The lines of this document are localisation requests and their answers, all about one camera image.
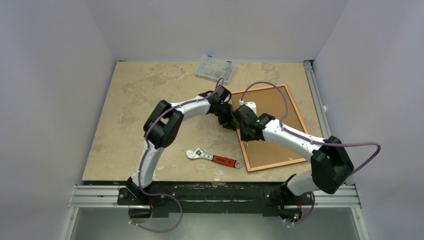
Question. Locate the clear plastic organizer box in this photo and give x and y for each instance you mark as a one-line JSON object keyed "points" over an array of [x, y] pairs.
{"points": [[213, 69]]}

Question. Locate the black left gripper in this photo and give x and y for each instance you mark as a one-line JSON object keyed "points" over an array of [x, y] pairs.
{"points": [[229, 122]]}

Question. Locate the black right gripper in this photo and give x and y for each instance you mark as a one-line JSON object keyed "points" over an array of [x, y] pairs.
{"points": [[247, 133]]}

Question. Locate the aluminium right side rail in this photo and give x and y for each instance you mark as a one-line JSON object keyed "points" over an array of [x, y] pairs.
{"points": [[318, 99]]}

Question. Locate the red wooden photo frame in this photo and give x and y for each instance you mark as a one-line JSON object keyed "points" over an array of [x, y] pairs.
{"points": [[262, 155]]}

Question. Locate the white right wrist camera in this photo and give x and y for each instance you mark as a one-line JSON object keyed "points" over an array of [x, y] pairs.
{"points": [[250, 104]]}

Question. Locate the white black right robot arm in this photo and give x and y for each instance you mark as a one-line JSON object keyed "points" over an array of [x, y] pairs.
{"points": [[304, 145]]}

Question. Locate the red handled adjustable wrench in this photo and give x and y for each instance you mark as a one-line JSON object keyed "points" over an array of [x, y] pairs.
{"points": [[225, 161]]}

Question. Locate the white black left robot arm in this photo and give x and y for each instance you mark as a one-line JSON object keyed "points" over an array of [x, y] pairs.
{"points": [[163, 124]]}

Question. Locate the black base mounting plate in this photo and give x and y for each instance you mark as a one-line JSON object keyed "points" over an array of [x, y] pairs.
{"points": [[270, 199]]}

